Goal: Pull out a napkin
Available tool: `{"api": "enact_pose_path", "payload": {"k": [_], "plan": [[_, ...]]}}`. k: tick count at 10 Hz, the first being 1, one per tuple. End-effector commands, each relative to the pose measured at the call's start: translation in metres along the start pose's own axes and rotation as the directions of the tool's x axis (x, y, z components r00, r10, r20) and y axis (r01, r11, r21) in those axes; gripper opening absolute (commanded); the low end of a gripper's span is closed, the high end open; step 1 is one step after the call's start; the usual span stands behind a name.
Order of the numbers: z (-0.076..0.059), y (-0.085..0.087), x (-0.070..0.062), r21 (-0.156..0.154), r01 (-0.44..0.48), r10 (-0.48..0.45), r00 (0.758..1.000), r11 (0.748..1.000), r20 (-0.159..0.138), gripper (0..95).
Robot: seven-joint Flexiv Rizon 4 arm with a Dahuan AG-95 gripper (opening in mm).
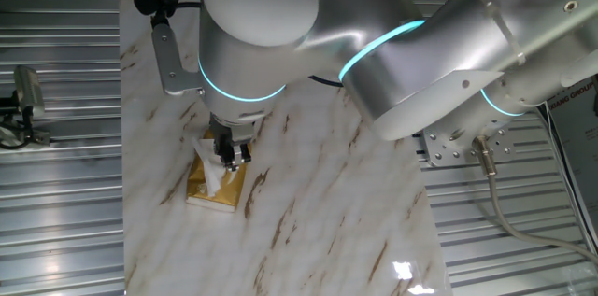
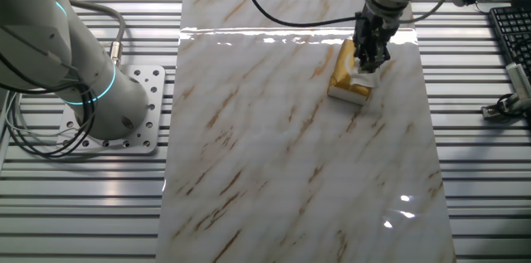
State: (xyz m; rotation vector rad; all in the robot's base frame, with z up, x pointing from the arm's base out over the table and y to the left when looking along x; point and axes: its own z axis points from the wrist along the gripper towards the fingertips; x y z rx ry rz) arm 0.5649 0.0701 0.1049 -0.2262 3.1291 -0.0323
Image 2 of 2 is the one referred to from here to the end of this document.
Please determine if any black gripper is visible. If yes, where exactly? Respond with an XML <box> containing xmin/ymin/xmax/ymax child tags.
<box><xmin>351</xmin><ymin>11</ymin><xmax>400</xmax><ymax>75</ymax></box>

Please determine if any white paper napkin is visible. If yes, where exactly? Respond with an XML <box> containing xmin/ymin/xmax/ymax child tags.
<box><xmin>346</xmin><ymin>57</ymin><xmax>379</xmax><ymax>89</ymax></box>

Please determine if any gold tissue pack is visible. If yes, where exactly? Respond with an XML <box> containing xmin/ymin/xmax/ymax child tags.
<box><xmin>326</xmin><ymin>38</ymin><xmax>382</xmax><ymax>107</ymax></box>

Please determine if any metal clamp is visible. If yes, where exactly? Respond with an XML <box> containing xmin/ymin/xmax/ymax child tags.
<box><xmin>480</xmin><ymin>91</ymin><xmax>531</xmax><ymax>123</ymax></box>

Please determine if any marble pattern table sheet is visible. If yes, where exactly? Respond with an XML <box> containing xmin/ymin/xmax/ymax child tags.
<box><xmin>155</xmin><ymin>0</ymin><xmax>457</xmax><ymax>263</ymax></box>

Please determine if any black keyboard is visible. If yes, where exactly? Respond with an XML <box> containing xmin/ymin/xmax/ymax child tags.
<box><xmin>488</xmin><ymin>4</ymin><xmax>531</xmax><ymax>80</ymax></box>

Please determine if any white rectangular device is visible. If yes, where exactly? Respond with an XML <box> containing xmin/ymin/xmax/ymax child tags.
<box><xmin>504</xmin><ymin>61</ymin><xmax>531</xmax><ymax>100</ymax></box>

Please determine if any black cable loop at clamp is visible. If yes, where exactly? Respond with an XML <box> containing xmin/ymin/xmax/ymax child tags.
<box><xmin>496</xmin><ymin>92</ymin><xmax>531</xmax><ymax>121</ymax></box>

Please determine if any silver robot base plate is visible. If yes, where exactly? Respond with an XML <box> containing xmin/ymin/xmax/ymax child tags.
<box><xmin>56</xmin><ymin>65</ymin><xmax>167</xmax><ymax>156</ymax></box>

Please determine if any grey cable with metal connector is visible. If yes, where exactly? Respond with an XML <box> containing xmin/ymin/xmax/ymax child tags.
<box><xmin>66</xmin><ymin>0</ymin><xmax>127</xmax><ymax>67</ymax></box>

